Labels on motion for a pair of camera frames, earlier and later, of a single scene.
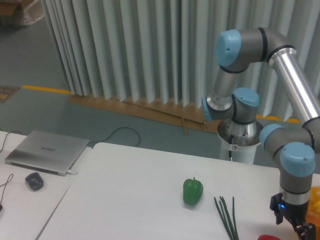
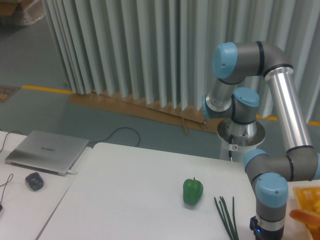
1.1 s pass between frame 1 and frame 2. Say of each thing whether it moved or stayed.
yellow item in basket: stayed
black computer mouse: stayed
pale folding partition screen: stayed
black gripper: moved
